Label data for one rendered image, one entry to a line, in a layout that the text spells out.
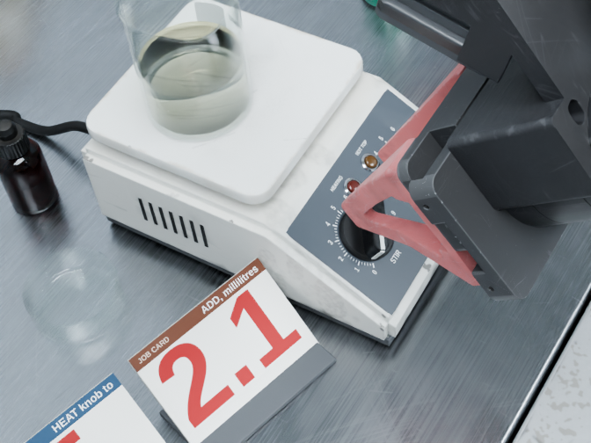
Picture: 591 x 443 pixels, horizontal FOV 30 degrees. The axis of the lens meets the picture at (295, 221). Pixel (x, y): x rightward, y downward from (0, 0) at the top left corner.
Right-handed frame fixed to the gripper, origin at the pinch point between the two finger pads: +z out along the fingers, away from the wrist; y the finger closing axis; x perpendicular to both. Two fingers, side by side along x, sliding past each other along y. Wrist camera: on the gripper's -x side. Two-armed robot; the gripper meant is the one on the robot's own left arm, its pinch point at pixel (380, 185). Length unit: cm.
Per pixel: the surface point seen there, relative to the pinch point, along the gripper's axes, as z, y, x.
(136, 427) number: 13.0, 12.1, 3.4
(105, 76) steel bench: 28.7, -9.0, -7.1
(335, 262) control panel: 7.4, 0.0, 4.3
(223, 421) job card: 11.8, 9.0, 6.7
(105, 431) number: 13.4, 13.3, 2.3
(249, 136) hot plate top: 10.2, -2.8, -2.9
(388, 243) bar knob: 5.3, -1.9, 5.2
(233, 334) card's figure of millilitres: 11.6, 5.2, 4.0
